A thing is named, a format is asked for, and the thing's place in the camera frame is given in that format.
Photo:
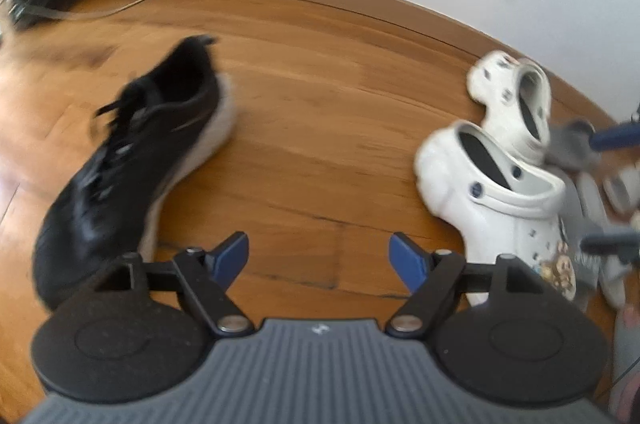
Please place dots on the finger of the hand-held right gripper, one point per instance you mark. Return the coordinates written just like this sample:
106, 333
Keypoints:
610, 248
612, 134

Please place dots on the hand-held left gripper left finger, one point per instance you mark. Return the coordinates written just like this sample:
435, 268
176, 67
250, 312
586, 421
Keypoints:
232, 254

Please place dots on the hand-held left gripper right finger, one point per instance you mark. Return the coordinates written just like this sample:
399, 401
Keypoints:
407, 261

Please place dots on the light grey open-toe slipper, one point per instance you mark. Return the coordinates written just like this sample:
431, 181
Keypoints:
617, 286

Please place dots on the dark grey slide sandal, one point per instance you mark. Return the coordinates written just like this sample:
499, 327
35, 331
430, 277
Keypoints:
570, 141

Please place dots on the white clog with charms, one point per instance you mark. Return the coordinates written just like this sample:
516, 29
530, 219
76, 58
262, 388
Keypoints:
450, 184
495, 103

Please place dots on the black sneaker white sole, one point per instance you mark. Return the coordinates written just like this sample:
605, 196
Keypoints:
125, 163

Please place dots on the person's foot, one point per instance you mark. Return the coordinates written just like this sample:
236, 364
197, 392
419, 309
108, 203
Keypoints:
631, 354

